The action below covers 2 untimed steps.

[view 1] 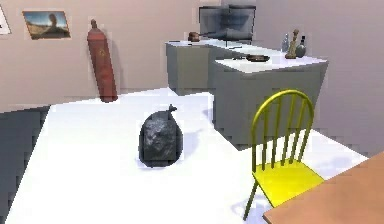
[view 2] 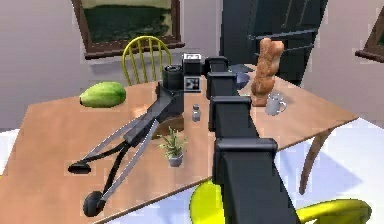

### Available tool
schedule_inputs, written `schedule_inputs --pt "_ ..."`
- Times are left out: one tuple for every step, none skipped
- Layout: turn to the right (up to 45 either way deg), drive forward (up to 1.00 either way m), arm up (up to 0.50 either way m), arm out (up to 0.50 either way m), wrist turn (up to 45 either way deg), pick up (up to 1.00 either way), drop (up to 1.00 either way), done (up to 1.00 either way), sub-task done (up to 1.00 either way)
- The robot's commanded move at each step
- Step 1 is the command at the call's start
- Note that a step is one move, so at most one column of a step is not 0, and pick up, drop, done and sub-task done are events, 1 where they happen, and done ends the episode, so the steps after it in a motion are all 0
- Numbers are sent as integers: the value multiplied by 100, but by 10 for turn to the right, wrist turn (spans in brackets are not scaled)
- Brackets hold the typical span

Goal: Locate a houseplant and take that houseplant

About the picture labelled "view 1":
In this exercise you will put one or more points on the black tied rubbish bag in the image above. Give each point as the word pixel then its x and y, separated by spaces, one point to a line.
pixel 160 140

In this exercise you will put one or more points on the grey kitchen counter cabinet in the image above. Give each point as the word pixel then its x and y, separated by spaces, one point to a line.
pixel 246 90

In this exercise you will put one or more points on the dark frying pan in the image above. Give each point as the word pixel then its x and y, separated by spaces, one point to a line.
pixel 257 57

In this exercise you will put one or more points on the yellow spindle-back chair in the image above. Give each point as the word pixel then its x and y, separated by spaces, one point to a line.
pixel 283 181

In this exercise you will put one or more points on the clear glass bottle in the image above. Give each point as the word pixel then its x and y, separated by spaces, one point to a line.
pixel 285 43

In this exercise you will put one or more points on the tan statuette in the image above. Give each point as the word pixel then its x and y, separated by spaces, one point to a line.
pixel 293 45

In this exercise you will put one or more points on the dark round bottle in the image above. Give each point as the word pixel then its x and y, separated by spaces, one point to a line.
pixel 301 49

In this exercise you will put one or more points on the brown wooden table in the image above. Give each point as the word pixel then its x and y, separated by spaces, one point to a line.
pixel 336 196

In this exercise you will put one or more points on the framed landscape picture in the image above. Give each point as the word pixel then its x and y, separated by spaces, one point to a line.
pixel 46 24

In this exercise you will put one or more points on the white framed picture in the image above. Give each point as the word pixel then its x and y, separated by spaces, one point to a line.
pixel 3 23

